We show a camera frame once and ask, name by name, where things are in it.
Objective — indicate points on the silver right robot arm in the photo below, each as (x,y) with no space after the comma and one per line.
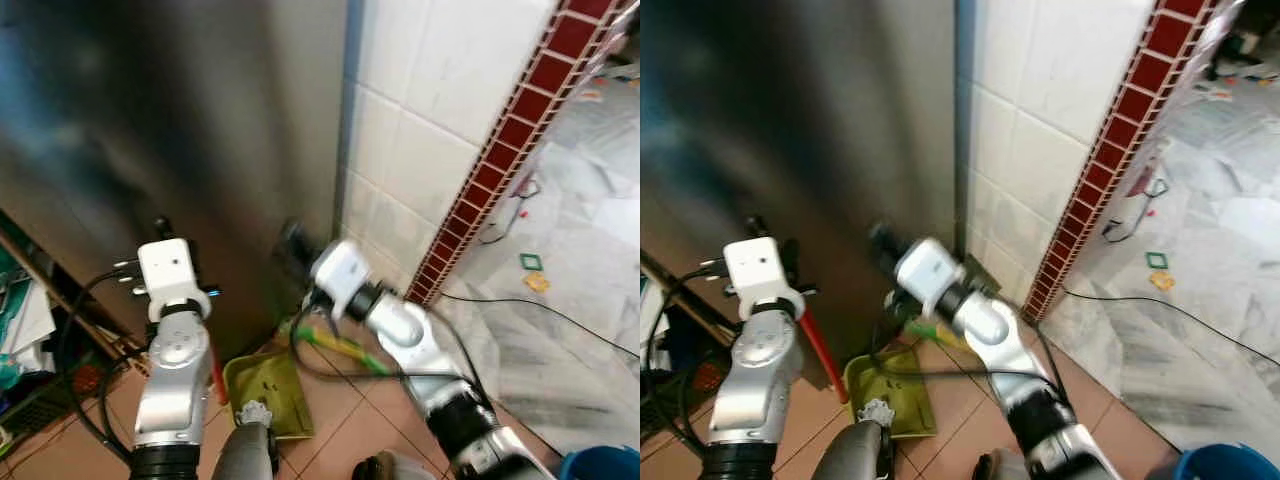
(1000,335)
(420,345)

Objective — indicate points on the grey robot leg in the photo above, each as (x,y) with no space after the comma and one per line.
(245,455)
(850,455)

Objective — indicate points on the grey steel fridge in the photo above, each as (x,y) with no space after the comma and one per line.
(800,120)
(150,120)

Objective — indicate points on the blue plastic bucket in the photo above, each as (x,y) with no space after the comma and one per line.
(600,466)
(1225,466)

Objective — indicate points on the green plastic dustpan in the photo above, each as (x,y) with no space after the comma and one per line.
(282,395)
(912,395)

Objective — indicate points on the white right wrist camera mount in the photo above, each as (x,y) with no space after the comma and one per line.
(340,272)
(928,268)

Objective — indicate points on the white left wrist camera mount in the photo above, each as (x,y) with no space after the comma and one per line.
(165,268)
(752,268)

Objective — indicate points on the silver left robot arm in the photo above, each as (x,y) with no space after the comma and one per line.
(170,390)
(750,390)

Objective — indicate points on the green square tile frame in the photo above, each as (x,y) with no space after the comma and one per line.
(522,262)
(1149,261)

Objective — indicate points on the yellow square tile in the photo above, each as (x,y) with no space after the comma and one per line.
(531,285)
(1157,283)

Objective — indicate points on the white paper sheet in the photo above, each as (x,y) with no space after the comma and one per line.
(25,320)

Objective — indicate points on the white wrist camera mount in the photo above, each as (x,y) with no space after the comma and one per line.
(928,268)
(340,272)
(165,268)
(752,268)

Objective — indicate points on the dark robot foot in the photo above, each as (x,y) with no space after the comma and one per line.
(1000,468)
(385,468)

